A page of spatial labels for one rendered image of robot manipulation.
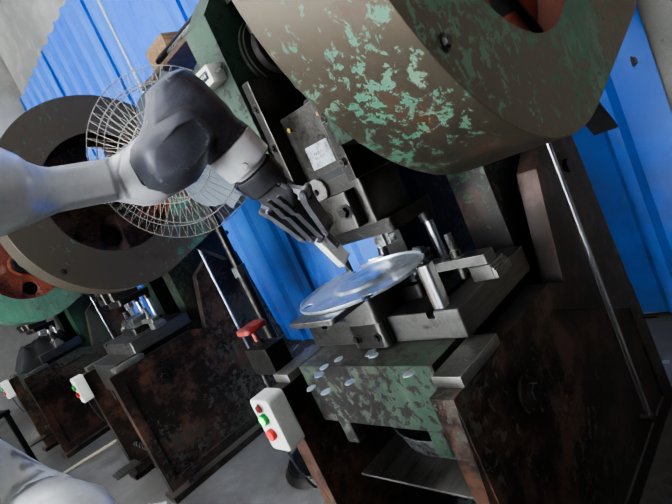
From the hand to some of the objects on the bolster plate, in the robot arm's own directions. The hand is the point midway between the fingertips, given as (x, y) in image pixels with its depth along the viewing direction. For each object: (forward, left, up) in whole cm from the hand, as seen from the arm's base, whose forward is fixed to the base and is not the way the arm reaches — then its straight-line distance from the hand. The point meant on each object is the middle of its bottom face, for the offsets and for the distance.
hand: (332, 248), depth 89 cm
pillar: (+32, +5, -16) cm, 36 cm away
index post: (+13, -6, -19) cm, 24 cm away
